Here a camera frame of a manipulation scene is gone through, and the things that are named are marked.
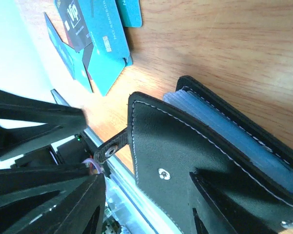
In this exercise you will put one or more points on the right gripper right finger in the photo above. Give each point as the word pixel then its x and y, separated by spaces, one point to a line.
pixel 213 212

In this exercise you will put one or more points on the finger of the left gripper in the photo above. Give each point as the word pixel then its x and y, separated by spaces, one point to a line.
pixel 24 189
pixel 28 124

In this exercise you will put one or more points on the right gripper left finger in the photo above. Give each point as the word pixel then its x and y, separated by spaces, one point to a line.
pixel 71 207

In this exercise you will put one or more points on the black leather card holder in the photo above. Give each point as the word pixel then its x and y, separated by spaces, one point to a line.
pixel 229 151

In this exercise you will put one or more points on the blue card lower left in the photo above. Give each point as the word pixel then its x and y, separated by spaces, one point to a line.
pixel 60 46

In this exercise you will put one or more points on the teal card long centre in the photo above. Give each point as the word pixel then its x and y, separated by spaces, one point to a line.
pixel 110 48

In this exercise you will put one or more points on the black VIP card centre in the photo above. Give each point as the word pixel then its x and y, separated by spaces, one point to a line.
pixel 74 23

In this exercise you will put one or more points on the teal card small lower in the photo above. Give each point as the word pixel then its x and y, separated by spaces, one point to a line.
pixel 130 13

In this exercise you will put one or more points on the aluminium rail frame front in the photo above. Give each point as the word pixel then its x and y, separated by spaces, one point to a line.
pixel 157 183

